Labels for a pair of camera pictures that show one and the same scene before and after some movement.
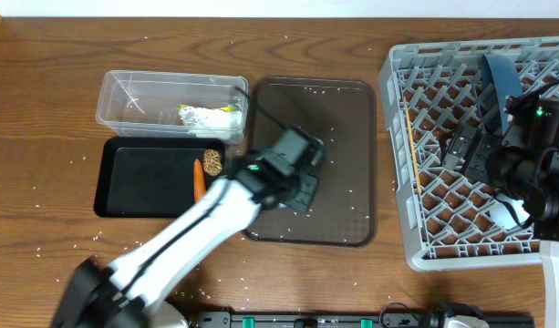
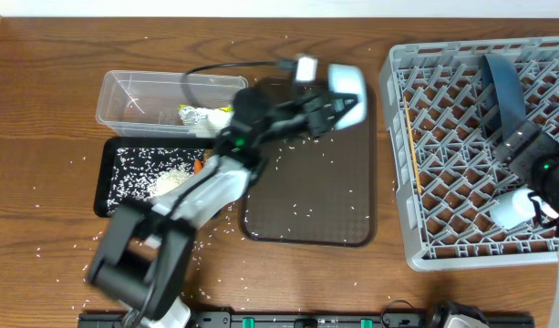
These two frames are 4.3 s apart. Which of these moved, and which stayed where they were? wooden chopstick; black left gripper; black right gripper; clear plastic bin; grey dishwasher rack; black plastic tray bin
Moved: black left gripper; black right gripper
Stayed: clear plastic bin; black plastic tray bin; grey dishwasher rack; wooden chopstick
